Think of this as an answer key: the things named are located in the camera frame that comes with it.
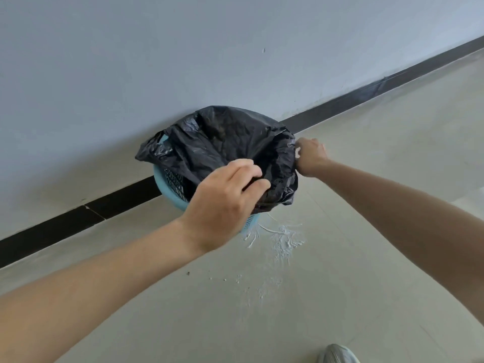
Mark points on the person's right hand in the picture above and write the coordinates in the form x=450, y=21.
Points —
x=312, y=156

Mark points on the person's left hand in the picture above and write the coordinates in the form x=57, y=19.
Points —
x=217, y=207

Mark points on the person's left fingers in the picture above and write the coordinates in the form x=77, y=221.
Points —
x=247, y=170

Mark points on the person's right fingers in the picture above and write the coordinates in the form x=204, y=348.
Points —
x=301, y=144

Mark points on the black plastic trash bag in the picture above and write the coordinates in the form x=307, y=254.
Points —
x=219, y=147

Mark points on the person's left forearm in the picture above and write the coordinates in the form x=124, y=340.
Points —
x=94, y=287

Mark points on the person's right forearm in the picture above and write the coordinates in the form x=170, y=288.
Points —
x=400, y=219

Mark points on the light blue plastic waste basket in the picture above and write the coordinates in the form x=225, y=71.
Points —
x=170, y=187

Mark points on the white powder spill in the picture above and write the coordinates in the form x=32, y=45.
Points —
x=283, y=241

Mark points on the black baseboard strip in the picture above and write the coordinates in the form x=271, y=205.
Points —
x=56, y=228

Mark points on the grey sneaker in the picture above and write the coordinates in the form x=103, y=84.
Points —
x=338, y=354

